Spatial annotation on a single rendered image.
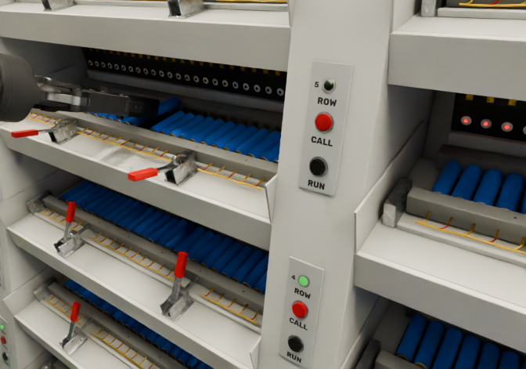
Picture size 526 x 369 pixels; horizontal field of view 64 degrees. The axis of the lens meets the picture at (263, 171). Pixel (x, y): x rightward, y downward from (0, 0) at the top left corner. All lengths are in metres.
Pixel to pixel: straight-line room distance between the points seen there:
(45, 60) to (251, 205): 0.58
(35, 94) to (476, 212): 0.47
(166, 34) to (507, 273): 0.43
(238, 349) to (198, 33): 0.39
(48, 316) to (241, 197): 0.62
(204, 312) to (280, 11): 0.41
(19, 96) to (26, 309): 0.62
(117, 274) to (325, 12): 0.52
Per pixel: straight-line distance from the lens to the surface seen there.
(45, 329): 1.00
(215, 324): 0.62
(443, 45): 0.37
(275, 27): 0.43
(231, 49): 0.47
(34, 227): 0.94
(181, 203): 0.55
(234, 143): 0.58
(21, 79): 0.54
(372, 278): 0.43
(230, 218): 0.50
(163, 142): 0.61
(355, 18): 0.39
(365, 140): 0.39
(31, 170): 0.96
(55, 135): 0.75
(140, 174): 0.51
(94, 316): 0.93
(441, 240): 0.44
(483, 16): 0.41
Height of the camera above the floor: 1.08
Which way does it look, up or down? 16 degrees down
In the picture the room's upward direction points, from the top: 5 degrees clockwise
